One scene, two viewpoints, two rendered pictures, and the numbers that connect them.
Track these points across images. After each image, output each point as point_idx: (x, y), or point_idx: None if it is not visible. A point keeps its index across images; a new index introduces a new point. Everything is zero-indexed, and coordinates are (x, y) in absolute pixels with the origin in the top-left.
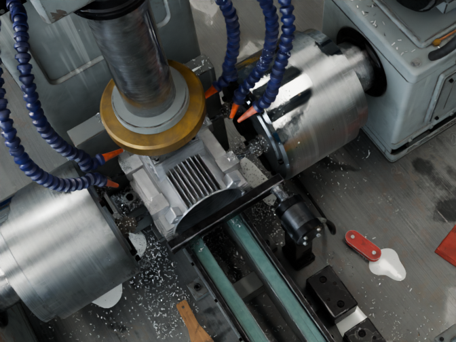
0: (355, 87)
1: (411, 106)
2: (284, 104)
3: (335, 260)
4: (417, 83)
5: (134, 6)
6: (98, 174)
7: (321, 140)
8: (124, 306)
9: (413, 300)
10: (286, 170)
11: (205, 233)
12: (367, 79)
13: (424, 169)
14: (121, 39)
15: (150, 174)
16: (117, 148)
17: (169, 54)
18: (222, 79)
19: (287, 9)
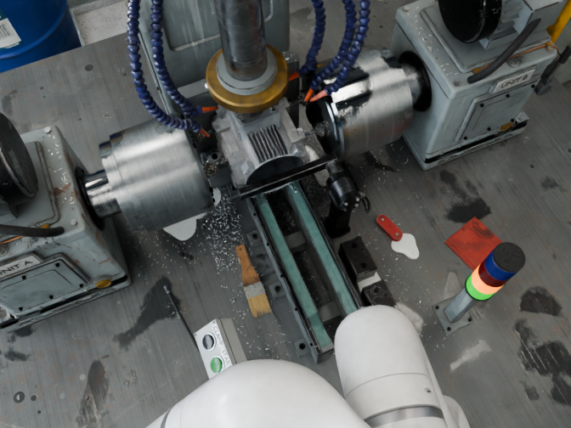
0: (405, 95)
1: (447, 121)
2: (348, 96)
3: (365, 235)
4: (455, 100)
5: None
6: (195, 121)
7: (372, 132)
8: (195, 241)
9: (421, 275)
10: (340, 151)
11: (268, 188)
12: (416, 93)
13: (448, 179)
14: (234, 3)
15: (234, 135)
16: (212, 112)
17: None
18: (304, 67)
19: (364, 11)
